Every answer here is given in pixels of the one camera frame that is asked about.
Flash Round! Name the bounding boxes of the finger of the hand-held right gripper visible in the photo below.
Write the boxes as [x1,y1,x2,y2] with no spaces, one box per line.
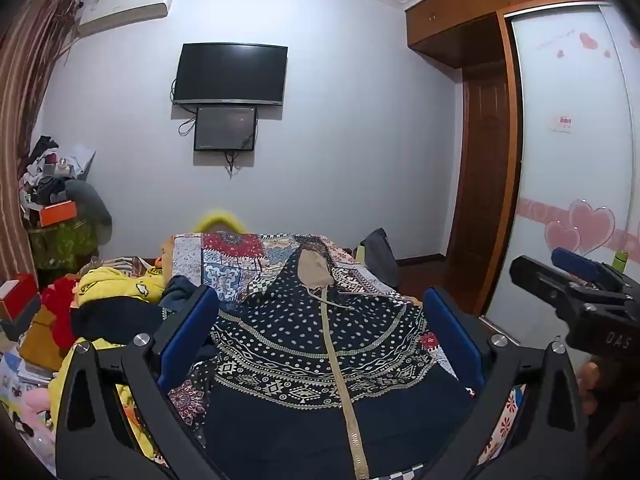
[510,255,581,321]
[551,247,626,288]

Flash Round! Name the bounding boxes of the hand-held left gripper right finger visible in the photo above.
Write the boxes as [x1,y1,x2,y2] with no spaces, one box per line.
[422,286,588,480]

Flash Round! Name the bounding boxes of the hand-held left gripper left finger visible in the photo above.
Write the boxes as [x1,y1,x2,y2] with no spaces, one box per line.
[55,285,221,480]

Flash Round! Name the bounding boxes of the navy patterned hooded jacket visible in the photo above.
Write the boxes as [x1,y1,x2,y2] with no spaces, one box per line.
[202,247,476,480]

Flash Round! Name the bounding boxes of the person's right hand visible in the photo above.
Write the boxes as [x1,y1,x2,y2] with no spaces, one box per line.
[577,360,602,417]

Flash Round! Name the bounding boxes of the blue jeans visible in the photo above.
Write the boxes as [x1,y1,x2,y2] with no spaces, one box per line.
[160,275,213,313]

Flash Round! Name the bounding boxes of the dark navy garment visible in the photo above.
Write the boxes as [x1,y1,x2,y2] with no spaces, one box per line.
[70,300,168,347]

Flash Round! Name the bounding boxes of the patchwork bedspread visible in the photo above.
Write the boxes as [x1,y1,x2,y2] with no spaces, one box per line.
[167,232,531,480]

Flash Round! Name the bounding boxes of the yellow cartoon print garment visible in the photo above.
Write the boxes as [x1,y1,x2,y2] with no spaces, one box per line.
[47,266,168,463]

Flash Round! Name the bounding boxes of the striped cloth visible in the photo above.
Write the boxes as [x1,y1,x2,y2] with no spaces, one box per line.
[80,255,156,279]

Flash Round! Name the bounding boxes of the dark grey cloth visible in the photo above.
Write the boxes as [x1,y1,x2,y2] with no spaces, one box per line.
[359,227,400,292]

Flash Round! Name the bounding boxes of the yellow fuzzy item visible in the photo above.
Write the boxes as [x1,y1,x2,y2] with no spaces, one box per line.
[194,210,247,235]

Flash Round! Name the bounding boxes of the red garment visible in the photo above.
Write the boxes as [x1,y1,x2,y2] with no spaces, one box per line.
[40,277,83,350]

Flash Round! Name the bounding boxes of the green patterned cloth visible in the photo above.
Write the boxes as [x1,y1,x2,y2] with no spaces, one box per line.
[27,220,99,272]

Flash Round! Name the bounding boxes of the pink plush toy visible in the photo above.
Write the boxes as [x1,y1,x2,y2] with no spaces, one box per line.
[19,389,55,432]

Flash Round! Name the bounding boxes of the red box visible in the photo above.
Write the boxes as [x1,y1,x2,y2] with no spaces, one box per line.
[0,272,42,322]

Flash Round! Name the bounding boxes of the orange box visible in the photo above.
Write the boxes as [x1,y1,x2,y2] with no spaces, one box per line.
[39,200,79,228]

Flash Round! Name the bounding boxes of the pile of clutter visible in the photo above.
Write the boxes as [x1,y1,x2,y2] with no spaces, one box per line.
[19,135,97,211]

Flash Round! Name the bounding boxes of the wooden overhead cabinet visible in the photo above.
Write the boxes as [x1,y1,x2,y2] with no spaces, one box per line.
[405,0,610,70]

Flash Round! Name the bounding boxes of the brown striped curtain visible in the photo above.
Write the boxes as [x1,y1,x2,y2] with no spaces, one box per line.
[0,0,84,286]

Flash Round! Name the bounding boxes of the white air conditioner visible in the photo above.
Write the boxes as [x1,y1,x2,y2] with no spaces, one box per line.
[77,0,176,39]

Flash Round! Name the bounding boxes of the small wall monitor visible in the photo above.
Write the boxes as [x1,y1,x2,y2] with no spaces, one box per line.
[194,105,259,152]

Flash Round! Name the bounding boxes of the large wall television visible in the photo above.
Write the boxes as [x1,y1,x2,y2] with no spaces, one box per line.
[171,42,289,107]

